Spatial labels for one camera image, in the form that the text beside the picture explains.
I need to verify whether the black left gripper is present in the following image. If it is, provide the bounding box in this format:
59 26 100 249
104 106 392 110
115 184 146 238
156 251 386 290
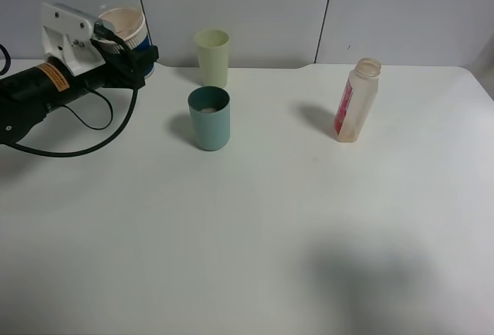
71 39 159 94

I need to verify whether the pink label drink bottle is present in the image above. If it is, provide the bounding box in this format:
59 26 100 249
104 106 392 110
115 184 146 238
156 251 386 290
333 57 381 142

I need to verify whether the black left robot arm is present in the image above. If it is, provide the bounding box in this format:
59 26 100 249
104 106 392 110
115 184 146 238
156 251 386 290
1 46 159 144

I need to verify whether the pale yellow plastic cup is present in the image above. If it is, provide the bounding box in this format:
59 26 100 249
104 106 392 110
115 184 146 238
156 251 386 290
194 29 230 88

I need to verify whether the teal plastic cup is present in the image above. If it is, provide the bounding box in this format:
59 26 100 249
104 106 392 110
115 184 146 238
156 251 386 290
188 86 231 151

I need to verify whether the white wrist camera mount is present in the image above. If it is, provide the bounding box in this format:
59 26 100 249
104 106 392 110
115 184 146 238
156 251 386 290
41 2 114 76

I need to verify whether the black left camera cable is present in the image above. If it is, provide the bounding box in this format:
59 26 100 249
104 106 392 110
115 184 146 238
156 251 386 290
0 25 140 158

